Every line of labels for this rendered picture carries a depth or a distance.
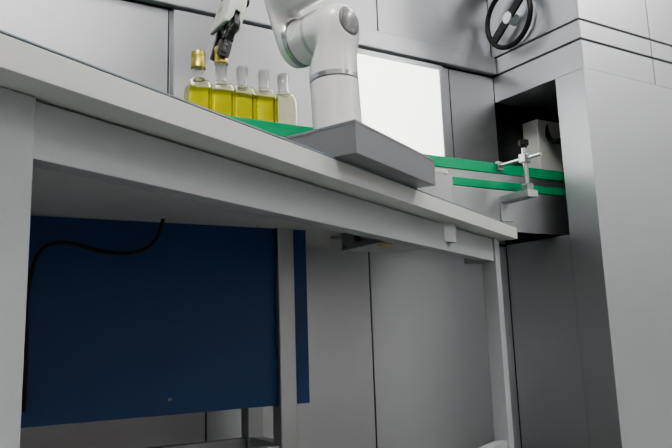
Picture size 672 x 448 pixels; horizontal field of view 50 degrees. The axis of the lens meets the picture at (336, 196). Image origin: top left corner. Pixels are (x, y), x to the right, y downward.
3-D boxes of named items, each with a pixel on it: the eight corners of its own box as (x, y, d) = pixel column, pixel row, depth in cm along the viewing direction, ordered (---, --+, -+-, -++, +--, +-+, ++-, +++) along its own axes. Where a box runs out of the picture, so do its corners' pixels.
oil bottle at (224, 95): (227, 170, 178) (227, 87, 182) (237, 165, 174) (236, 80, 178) (206, 168, 175) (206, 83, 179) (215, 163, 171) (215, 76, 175)
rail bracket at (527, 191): (508, 223, 216) (502, 149, 220) (552, 214, 202) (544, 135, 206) (496, 222, 213) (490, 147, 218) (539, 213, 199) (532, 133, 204)
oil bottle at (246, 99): (248, 172, 181) (247, 90, 185) (258, 167, 177) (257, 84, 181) (227, 170, 178) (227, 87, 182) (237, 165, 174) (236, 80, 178)
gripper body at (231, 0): (214, -3, 188) (204, 34, 184) (230, -20, 179) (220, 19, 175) (240, 10, 191) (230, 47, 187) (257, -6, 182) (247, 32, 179)
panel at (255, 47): (443, 170, 232) (436, 68, 238) (449, 168, 229) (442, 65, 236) (169, 138, 185) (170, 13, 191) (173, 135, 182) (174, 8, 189)
